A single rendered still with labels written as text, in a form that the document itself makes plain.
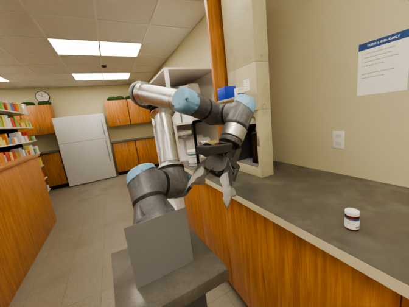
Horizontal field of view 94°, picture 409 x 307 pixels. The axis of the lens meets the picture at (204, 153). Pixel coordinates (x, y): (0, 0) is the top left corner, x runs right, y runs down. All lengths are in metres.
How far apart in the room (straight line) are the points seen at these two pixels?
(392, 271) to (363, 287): 0.13
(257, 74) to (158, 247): 1.12
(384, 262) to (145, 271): 0.70
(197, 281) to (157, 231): 0.18
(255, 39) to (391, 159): 1.02
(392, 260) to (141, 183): 0.80
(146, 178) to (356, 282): 0.77
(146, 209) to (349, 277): 0.71
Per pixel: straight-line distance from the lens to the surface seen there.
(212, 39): 1.68
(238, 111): 0.60
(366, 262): 0.79
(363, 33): 1.49
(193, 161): 1.88
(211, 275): 0.68
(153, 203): 0.65
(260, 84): 1.35
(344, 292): 0.95
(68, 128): 5.93
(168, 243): 0.66
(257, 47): 1.39
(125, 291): 0.72
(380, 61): 1.43
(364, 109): 1.44
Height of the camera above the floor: 1.41
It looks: 11 degrees down
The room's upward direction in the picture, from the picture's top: 7 degrees counter-clockwise
